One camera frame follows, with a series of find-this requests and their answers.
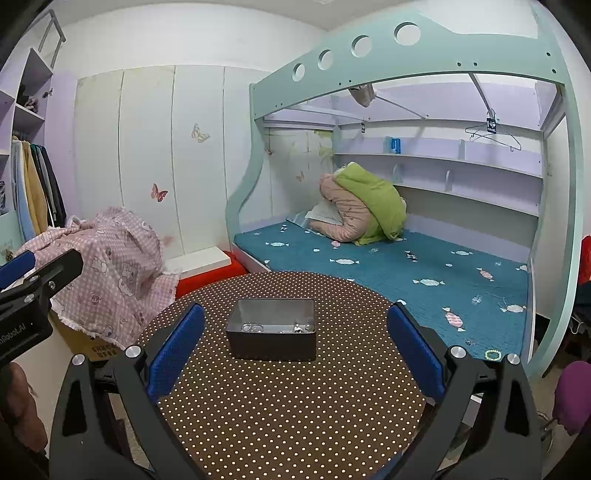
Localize teal candy print bedsheet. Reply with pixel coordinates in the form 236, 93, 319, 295
233, 222, 529, 365

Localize lavender open wardrobe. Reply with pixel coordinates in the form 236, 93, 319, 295
0, 46, 65, 241

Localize white pillow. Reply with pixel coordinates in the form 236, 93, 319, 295
286, 203, 345, 230

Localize purple chair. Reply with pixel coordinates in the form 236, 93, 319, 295
554, 360, 591, 437

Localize dark hanging garments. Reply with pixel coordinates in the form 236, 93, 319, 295
37, 143, 68, 228

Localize light blue hanging garment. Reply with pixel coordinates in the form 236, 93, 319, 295
11, 138, 35, 237

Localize lavender wall shelf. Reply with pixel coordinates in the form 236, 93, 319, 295
332, 136, 546, 217

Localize white board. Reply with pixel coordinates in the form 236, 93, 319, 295
164, 246, 232, 274

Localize grey metal rail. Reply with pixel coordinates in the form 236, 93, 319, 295
38, 9, 66, 70

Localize grey metal tin box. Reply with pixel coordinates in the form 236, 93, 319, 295
225, 298, 318, 362

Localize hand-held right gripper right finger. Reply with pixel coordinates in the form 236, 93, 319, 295
381, 302, 544, 480

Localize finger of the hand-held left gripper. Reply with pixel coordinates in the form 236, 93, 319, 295
18, 249, 85, 302
0, 250, 37, 291

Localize person's left hand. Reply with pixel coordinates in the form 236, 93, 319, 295
0, 362, 49, 455

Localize teal bunk bed frame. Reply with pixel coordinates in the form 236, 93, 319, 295
225, 7, 585, 379

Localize green leaf sticker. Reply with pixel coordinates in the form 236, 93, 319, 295
314, 129, 335, 163

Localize yellow hanging garment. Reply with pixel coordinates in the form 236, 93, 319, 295
23, 141, 50, 232

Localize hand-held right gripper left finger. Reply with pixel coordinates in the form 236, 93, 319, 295
48, 302, 206, 480

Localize pink checked cloth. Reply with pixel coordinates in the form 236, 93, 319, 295
16, 206, 182, 352

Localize brown polka dot tablecloth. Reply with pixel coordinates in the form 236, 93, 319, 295
134, 271, 428, 480

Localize green and pink rolled quilt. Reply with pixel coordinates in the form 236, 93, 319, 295
308, 161, 408, 246

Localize red and white stool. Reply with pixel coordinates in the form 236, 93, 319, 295
175, 251, 247, 298

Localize wire clothes hanger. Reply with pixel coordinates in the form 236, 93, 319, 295
465, 108, 522, 152

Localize beige hanging cloth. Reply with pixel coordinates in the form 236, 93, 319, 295
348, 83, 377, 108

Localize cardboard box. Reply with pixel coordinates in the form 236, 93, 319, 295
60, 318, 127, 363

